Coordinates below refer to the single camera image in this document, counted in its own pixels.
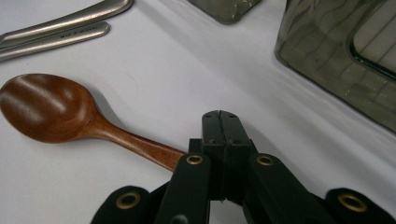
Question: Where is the smoky plastic storage bin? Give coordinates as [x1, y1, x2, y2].
[186, 0, 263, 25]
[275, 0, 396, 135]

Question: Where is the brown wooden spoon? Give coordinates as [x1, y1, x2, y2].
[0, 73, 188, 173]

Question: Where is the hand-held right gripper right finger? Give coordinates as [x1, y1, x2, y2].
[221, 110, 258, 203]

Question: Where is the steel table knife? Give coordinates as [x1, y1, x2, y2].
[0, 0, 134, 51]

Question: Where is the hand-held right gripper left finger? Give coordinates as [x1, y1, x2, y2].
[188, 110, 226, 202]

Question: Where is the steel fork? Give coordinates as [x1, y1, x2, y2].
[0, 21, 112, 63]

